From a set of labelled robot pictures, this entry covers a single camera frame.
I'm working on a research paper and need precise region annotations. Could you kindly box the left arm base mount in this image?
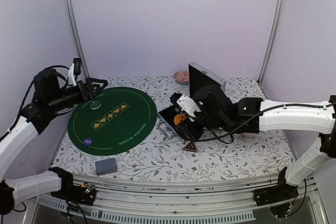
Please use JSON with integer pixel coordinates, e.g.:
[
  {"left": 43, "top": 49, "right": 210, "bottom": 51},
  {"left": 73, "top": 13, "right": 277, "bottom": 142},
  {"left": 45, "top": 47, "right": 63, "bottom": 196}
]
[{"left": 50, "top": 182, "right": 97, "bottom": 206}]

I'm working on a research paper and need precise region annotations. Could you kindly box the patterned ceramic bowl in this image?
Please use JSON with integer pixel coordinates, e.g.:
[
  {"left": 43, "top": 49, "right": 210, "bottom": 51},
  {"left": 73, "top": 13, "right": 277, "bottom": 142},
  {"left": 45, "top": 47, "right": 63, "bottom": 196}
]
[{"left": 173, "top": 71, "right": 190, "bottom": 85}]

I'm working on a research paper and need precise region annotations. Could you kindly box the green round poker mat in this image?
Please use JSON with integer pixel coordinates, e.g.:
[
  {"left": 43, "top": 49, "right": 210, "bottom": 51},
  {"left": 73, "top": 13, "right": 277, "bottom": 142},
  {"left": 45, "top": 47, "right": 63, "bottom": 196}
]
[{"left": 67, "top": 87, "right": 157, "bottom": 156}]

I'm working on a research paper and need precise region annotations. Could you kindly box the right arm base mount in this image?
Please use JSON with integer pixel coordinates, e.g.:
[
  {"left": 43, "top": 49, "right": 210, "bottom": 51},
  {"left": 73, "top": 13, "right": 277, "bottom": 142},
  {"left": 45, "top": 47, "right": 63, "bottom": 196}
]
[{"left": 253, "top": 179, "right": 298, "bottom": 206}]

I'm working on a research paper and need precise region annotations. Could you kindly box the aluminium front rail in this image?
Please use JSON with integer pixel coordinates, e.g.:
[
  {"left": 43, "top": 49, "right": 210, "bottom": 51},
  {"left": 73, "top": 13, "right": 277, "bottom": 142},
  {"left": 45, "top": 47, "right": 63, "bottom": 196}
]
[{"left": 25, "top": 174, "right": 329, "bottom": 224}]

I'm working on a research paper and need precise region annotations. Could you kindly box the clear dealer button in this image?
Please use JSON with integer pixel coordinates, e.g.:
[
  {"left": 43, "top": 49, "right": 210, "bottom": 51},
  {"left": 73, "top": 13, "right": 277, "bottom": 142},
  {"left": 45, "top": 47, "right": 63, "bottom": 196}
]
[{"left": 90, "top": 101, "right": 101, "bottom": 110}]

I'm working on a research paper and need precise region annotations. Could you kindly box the black red triangle token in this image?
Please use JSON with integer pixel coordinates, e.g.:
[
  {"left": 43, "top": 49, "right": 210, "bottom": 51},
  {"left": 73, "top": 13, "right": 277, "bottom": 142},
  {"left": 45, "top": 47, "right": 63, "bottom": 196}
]
[{"left": 183, "top": 141, "right": 198, "bottom": 153}]

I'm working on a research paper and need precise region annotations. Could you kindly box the blue playing card deck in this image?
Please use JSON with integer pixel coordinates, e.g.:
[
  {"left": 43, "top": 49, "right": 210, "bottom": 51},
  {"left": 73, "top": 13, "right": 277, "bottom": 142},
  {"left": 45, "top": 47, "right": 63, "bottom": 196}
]
[{"left": 95, "top": 158, "right": 117, "bottom": 176}]

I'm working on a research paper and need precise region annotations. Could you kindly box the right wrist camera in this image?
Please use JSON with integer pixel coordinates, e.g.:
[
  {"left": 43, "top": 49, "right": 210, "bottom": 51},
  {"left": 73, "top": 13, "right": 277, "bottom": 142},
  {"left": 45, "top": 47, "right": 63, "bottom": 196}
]
[{"left": 170, "top": 93, "right": 200, "bottom": 118}]

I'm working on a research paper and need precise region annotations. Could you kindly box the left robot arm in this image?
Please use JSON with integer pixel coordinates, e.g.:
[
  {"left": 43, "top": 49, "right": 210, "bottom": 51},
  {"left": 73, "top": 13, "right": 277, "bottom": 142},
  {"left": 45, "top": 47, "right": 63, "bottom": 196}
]
[{"left": 1, "top": 63, "right": 108, "bottom": 215}]

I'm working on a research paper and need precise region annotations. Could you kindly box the orange big blind button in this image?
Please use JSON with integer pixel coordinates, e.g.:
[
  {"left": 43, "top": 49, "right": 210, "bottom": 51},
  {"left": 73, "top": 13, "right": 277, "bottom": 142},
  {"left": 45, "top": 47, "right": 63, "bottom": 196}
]
[{"left": 173, "top": 114, "right": 187, "bottom": 126}]

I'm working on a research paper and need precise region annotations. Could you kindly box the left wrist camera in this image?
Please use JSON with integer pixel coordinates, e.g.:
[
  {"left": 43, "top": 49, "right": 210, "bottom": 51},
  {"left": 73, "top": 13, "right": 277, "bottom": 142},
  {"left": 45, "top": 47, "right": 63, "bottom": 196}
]
[{"left": 67, "top": 58, "right": 82, "bottom": 87}]

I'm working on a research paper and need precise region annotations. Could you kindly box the aluminium poker chip case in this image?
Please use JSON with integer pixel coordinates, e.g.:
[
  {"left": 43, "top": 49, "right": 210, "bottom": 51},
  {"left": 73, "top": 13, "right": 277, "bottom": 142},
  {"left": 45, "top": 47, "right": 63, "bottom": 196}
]
[{"left": 159, "top": 62, "right": 233, "bottom": 141}]

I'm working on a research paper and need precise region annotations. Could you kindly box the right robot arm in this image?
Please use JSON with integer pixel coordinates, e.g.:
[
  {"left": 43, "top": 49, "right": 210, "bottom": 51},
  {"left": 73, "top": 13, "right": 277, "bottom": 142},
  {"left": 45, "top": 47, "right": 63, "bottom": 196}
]
[{"left": 171, "top": 84, "right": 335, "bottom": 201}]

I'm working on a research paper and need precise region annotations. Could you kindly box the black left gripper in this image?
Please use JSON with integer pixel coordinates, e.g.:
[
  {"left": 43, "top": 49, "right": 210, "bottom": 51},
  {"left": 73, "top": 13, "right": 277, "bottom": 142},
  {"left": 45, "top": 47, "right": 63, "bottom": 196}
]
[{"left": 48, "top": 77, "right": 109, "bottom": 112}]

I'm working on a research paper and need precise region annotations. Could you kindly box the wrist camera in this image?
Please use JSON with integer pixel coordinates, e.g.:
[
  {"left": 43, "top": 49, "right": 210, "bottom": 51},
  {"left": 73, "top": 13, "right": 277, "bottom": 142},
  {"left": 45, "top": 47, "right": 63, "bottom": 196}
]
[
  {"left": 170, "top": 93, "right": 200, "bottom": 118},
  {"left": 67, "top": 58, "right": 82, "bottom": 87}
]

